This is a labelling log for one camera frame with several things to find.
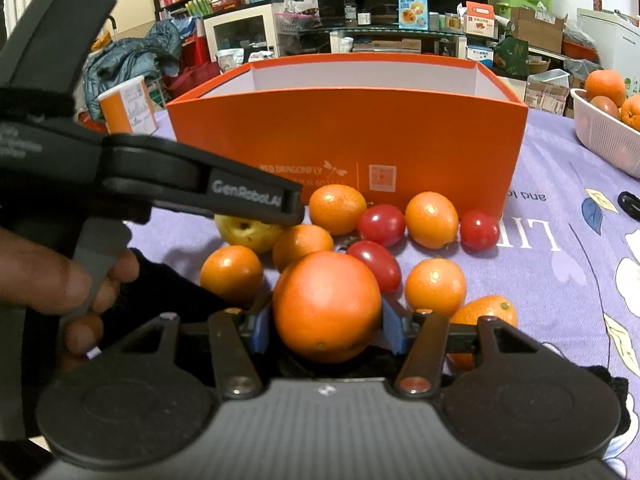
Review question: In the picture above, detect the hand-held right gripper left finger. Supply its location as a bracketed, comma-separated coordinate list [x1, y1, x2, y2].
[117, 304, 275, 401]

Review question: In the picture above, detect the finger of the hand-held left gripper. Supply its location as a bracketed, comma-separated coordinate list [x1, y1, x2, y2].
[102, 132, 307, 227]

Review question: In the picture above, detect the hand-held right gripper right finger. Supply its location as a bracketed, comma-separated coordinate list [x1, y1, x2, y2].
[381, 302, 543, 396]

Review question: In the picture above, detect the yellow passion fruit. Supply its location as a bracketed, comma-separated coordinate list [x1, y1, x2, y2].
[214, 214, 286, 255]

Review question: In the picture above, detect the small mandarin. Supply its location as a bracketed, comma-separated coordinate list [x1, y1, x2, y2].
[404, 258, 467, 317]
[447, 295, 518, 371]
[308, 184, 368, 237]
[200, 245, 264, 305]
[404, 191, 460, 250]
[271, 224, 335, 271]

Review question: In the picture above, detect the red cherry tomato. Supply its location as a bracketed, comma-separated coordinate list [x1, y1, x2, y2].
[459, 209, 500, 252]
[346, 240, 402, 293]
[356, 204, 407, 248]

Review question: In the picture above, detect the large orange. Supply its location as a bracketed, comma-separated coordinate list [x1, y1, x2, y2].
[272, 251, 383, 365]

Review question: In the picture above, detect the orange cardboard box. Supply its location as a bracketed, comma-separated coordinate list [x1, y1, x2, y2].
[166, 52, 529, 221]

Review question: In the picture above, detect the person's left hand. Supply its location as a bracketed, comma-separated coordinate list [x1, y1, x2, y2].
[0, 224, 142, 378]

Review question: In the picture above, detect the orange white canister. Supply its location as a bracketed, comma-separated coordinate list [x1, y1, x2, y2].
[97, 76, 158, 135]

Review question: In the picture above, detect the black knitted cloth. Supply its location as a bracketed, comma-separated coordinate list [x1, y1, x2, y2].
[125, 247, 640, 436]

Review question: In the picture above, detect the blue jacket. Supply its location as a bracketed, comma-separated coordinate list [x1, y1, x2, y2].
[84, 20, 182, 122]

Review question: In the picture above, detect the red bag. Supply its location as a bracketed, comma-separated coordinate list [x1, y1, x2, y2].
[165, 62, 221, 102]

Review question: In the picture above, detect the white glass door cabinet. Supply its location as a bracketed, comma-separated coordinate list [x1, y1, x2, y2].
[202, 2, 282, 67]

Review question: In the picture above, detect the pink plastic basket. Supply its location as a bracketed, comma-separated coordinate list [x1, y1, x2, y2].
[277, 10, 321, 36]

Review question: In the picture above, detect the purple printed tablecloth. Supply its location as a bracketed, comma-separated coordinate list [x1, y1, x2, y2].
[75, 105, 640, 480]

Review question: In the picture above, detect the blue snack box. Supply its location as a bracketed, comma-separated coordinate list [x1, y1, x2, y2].
[398, 0, 430, 30]

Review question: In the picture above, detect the small black object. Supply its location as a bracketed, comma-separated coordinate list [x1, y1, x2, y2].
[617, 191, 640, 221]

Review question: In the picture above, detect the white plastic basket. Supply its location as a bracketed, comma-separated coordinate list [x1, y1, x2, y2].
[570, 88, 640, 178]

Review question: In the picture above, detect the clear plastic bin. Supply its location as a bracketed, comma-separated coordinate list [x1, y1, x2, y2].
[527, 69, 571, 111]

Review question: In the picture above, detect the orange white carton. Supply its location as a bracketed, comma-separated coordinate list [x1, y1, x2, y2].
[462, 2, 497, 38]

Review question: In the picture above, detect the dark green bag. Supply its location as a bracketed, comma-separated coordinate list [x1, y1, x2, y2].
[492, 37, 531, 78]

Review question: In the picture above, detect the reddish apple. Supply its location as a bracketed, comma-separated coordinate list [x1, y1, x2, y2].
[590, 95, 622, 121]

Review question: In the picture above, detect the orange in basket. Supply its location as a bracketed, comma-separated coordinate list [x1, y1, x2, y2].
[620, 94, 640, 133]
[585, 70, 627, 107]

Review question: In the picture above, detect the brown cardboard box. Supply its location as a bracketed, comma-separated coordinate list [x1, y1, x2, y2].
[510, 7, 567, 53]

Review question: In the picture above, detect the white chest freezer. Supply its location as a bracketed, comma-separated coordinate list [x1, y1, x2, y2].
[577, 7, 640, 73]

